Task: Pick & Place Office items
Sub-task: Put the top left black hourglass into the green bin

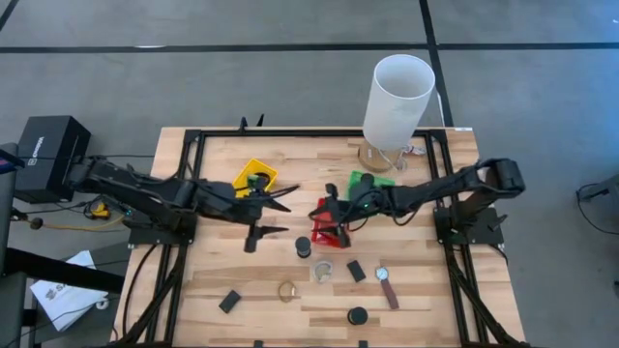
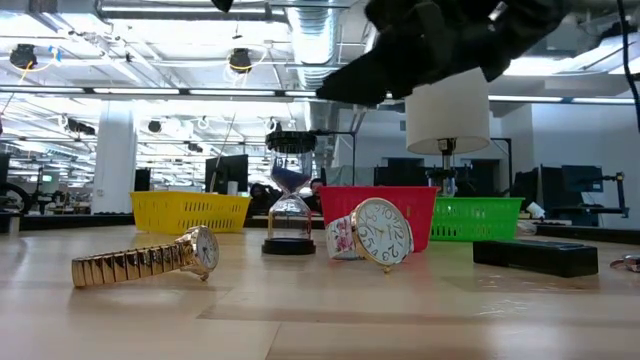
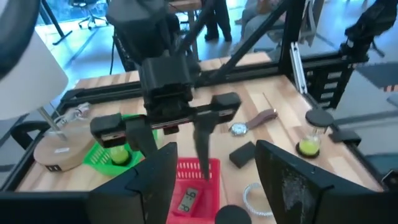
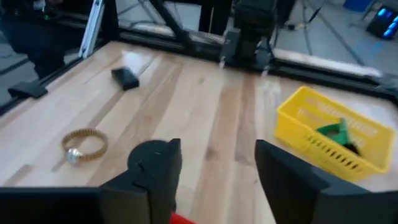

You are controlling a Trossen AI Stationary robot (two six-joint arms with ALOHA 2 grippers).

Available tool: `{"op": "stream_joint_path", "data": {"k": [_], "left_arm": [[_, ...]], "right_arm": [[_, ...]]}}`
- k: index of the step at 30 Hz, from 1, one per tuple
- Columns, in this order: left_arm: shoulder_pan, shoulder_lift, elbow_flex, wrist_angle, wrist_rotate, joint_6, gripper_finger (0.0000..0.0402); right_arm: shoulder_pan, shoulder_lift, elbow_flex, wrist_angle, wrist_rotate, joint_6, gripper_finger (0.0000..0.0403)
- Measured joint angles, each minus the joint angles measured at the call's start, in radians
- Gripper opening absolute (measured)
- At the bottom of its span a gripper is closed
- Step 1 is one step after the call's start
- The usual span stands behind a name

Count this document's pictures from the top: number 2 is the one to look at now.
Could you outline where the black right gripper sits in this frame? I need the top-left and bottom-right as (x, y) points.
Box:
(315, 0), (571, 106)

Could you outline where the hourglass with blue sand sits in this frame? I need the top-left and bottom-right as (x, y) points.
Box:
(261, 130), (318, 256)

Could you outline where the black rectangular case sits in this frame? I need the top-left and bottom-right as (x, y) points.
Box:
(472, 238), (600, 279)

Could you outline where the brown woven strap watch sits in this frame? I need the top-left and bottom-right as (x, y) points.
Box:
(609, 253), (640, 274)

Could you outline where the dark monitor on arm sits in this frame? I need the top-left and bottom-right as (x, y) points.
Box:
(542, 164), (630, 227)

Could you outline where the black background monitor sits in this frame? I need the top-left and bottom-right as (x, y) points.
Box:
(204, 154), (250, 195)
(373, 157), (426, 188)

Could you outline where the person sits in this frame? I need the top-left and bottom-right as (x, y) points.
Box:
(305, 177), (326, 214)
(249, 182), (281, 217)

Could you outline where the red plastic basket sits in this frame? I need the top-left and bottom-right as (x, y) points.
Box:
(318, 185), (441, 253)

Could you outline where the white floral band watch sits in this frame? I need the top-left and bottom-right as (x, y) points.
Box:
(325, 197), (415, 274)

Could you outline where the green plastic basket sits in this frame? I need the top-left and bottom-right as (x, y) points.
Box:
(429, 196), (525, 243)

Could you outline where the yellow plastic basket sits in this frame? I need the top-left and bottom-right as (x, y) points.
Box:
(129, 190), (252, 235)

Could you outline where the black ceiling camera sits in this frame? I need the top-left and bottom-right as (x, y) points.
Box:
(9, 43), (39, 70)
(228, 47), (253, 74)

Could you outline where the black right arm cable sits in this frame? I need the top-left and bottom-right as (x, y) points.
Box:
(616, 0), (640, 132)

